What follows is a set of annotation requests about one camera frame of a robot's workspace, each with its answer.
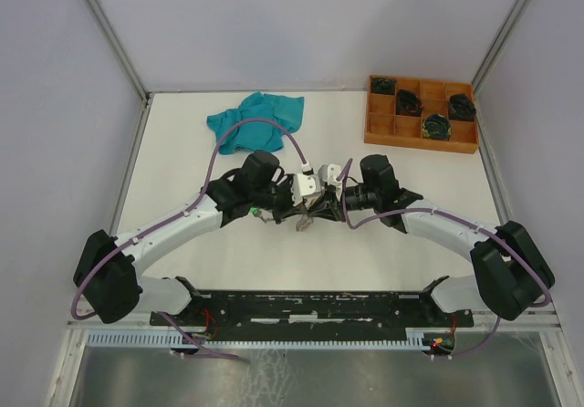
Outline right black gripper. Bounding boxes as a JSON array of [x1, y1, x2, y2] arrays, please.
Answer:
[[306, 185, 379, 224]]

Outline metal keyring holder yellow tip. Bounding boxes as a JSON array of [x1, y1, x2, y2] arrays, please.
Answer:
[[296, 214, 315, 233]]

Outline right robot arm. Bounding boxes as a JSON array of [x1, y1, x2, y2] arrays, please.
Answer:
[[295, 154, 555, 326]]

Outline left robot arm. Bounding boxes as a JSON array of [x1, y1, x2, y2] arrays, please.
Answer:
[[73, 151, 322, 325]]

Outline wooden compartment tray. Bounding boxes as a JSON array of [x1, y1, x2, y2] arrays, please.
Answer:
[[364, 75, 479, 154]]

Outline teal cloth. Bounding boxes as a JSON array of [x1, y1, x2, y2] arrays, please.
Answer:
[[206, 92, 305, 155]]

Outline dark rolled sock top-left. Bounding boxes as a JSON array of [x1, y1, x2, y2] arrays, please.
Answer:
[[370, 77, 397, 95]]

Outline dark rolled sock yellow-patterned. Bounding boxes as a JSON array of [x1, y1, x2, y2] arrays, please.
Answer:
[[422, 113, 452, 141]]

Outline left status led board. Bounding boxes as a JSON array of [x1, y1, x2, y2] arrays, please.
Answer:
[[188, 329, 218, 341]]

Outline status led board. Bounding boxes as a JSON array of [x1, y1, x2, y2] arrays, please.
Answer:
[[430, 335, 455, 354], [188, 329, 218, 341]]

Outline dark rolled sock right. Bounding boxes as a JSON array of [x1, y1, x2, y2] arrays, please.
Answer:
[[448, 93, 476, 122]]

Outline right status led board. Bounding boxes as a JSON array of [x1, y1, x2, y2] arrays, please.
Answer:
[[430, 335, 455, 354]]

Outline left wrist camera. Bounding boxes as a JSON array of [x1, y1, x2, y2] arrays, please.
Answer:
[[291, 173, 323, 208]]

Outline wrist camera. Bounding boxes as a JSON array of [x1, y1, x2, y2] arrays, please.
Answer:
[[318, 164, 342, 196], [291, 173, 323, 208]]

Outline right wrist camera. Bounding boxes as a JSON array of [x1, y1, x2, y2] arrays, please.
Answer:
[[318, 164, 342, 196]]

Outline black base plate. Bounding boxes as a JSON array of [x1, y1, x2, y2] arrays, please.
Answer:
[[173, 290, 474, 341]]

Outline white slotted cable duct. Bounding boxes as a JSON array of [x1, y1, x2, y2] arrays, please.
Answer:
[[85, 329, 430, 351]]

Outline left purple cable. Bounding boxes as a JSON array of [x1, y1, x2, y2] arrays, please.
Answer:
[[72, 119, 314, 321]]

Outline right corner aluminium post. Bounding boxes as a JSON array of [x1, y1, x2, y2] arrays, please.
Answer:
[[471, 0, 532, 93]]

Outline corner aluminium post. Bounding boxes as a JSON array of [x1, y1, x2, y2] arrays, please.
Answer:
[[471, 0, 532, 93], [83, 0, 150, 105]]

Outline left corner aluminium post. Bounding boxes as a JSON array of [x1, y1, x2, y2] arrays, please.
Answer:
[[83, 0, 150, 105]]

